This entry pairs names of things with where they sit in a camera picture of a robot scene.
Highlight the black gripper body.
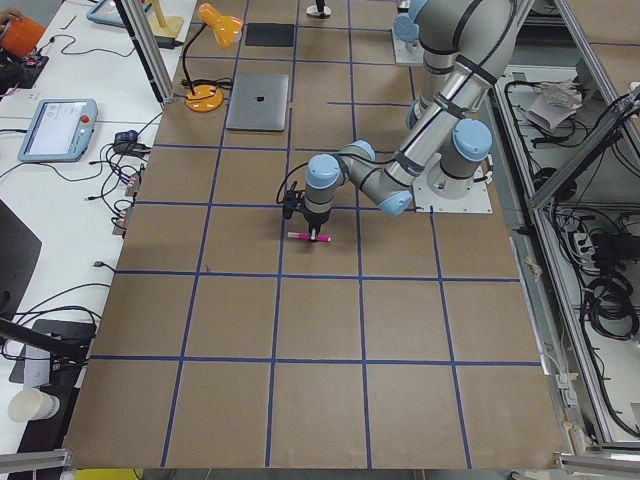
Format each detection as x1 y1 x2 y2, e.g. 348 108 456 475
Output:
303 207 331 235

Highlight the pink highlighter pen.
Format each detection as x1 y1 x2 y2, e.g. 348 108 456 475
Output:
287 232 332 243

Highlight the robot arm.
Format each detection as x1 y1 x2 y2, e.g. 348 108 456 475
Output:
283 0 532 241
392 1 455 129

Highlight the black mousepad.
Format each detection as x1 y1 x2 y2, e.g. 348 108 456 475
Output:
245 23 295 47

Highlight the grey closed laptop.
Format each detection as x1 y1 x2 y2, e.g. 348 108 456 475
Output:
226 73 289 132

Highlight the orange desk lamp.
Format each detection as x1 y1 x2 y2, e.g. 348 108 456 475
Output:
180 2 244 113

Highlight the black power adapter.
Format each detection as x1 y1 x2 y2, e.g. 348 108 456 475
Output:
155 36 183 50

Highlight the wooden stand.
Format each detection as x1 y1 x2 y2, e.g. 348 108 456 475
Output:
149 0 184 39

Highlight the blue teach pendant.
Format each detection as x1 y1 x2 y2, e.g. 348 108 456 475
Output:
17 99 98 163
86 0 124 27

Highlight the white paper cup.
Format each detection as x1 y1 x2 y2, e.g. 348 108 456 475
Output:
7 388 60 423

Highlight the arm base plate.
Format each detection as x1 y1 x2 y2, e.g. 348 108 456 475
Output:
413 167 493 214
392 31 424 66

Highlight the black lamp power cable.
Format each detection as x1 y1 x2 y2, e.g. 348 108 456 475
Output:
180 77 235 96

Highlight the aluminium frame post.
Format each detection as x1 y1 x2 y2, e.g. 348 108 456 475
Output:
115 0 175 105

